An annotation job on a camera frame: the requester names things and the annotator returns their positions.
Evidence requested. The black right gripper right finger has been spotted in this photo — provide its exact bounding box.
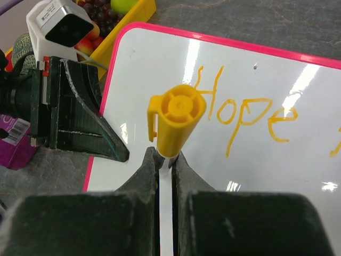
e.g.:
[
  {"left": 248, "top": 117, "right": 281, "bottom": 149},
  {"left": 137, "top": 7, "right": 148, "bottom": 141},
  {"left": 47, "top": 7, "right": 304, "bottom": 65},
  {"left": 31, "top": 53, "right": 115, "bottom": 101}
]
[{"left": 172, "top": 154, "right": 334, "bottom": 255}]

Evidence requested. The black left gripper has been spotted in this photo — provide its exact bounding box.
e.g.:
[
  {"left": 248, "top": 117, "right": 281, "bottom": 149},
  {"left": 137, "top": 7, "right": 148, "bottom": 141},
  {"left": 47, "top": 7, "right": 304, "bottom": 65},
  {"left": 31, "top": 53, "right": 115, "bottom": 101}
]
[{"left": 29, "top": 56, "right": 129, "bottom": 162}]

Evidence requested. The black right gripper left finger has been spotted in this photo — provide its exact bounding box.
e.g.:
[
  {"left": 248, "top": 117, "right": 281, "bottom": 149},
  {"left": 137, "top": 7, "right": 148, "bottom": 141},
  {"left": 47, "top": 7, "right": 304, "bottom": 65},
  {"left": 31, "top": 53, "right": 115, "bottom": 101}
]
[{"left": 1, "top": 147, "right": 160, "bottom": 255}]

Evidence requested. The yellow capped marker pen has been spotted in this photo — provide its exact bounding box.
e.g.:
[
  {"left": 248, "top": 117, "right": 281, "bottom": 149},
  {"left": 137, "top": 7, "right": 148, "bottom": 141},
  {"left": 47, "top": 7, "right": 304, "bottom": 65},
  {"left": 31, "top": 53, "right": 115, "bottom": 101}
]
[{"left": 147, "top": 84, "right": 207, "bottom": 168}]

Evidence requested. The pink framed whiteboard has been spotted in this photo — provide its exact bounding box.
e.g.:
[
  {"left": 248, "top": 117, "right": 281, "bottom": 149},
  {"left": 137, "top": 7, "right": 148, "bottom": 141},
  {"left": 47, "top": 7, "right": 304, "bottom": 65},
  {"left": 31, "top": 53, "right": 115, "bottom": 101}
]
[{"left": 84, "top": 22, "right": 340, "bottom": 255}]

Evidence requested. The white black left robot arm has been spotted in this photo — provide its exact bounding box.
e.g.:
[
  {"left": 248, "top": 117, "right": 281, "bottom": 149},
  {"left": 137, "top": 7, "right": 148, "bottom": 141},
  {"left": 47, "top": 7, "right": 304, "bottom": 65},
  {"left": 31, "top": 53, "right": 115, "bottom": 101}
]
[{"left": 1, "top": 52, "right": 129, "bottom": 162}]

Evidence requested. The pale green melon stem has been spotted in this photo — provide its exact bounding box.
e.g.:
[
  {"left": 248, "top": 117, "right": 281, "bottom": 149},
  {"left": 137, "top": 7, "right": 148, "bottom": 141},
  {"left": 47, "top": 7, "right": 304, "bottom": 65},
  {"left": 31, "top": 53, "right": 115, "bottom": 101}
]
[{"left": 76, "top": 50, "right": 108, "bottom": 71}]

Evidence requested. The purple snack packet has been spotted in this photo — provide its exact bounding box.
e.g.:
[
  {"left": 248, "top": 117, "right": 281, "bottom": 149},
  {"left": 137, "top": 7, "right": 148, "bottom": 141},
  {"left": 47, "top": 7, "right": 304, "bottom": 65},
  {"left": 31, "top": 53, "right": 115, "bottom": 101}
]
[{"left": 1, "top": 115, "right": 38, "bottom": 170}]

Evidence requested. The red cherry cluster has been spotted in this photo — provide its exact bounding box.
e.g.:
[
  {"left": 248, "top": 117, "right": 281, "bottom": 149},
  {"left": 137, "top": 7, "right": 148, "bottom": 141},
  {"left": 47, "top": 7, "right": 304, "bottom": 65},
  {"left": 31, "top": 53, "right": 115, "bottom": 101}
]
[{"left": 74, "top": 22, "right": 104, "bottom": 56}]

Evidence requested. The green netted melon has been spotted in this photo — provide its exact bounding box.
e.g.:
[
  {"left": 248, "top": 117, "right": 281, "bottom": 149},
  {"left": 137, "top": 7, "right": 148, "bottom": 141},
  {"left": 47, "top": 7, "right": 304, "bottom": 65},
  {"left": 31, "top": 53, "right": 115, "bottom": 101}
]
[{"left": 11, "top": 33, "right": 36, "bottom": 74}]

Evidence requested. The purple grape bunch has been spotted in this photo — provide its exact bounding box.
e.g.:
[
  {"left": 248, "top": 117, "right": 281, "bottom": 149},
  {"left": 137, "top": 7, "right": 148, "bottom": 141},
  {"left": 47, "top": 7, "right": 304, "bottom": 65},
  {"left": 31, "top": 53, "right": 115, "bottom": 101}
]
[{"left": 75, "top": 0, "right": 124, "bottom": 38}]

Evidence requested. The green pear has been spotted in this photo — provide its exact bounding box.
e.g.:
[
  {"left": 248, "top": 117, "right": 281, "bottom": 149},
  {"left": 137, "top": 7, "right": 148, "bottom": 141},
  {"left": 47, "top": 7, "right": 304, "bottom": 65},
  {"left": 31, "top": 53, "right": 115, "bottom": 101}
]
[{"left": 110, "top": 0, "right": 138, "bottom": 15}]

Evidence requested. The yellow plastic fruit basket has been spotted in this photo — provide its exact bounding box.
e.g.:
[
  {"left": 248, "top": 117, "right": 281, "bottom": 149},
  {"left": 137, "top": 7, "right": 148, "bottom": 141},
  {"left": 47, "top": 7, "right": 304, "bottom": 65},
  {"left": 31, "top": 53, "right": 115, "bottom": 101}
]
[{"left": 1, "top": 1, "right": 156, "bottom": 80}]

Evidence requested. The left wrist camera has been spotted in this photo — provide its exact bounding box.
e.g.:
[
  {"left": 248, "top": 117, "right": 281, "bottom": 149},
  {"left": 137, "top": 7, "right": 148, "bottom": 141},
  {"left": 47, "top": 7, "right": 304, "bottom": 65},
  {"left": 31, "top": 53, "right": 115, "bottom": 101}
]
[{"left": 26, "top": 1, "right": 94, "bottom": 61}]

